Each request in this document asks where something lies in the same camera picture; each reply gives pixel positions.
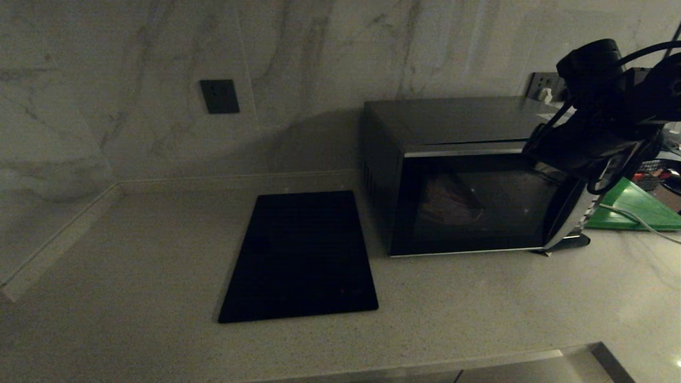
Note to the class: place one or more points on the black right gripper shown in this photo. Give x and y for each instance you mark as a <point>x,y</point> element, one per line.
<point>574,146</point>

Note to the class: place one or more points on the purple plate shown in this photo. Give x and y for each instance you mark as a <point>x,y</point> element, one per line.
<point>452,205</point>

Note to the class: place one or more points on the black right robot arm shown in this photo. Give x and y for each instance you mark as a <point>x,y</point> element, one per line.
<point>628,85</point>

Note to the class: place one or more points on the silver black microwave oven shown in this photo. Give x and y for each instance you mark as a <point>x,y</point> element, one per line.
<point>452,119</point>

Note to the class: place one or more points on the white plug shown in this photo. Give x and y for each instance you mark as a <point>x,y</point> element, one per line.
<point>545,96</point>

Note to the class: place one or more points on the green cutting board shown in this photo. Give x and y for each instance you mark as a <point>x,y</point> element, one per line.
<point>638,205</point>

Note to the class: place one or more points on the metal shopping cart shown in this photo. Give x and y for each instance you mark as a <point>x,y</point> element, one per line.
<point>659,178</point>

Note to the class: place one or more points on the black induction cooktop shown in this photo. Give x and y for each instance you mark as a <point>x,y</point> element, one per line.
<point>303,255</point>

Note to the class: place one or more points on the grey double wall socket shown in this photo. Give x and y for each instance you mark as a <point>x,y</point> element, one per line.
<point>542,81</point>

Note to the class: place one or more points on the dark single wall socket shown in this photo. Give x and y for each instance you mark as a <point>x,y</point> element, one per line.
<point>219,97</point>

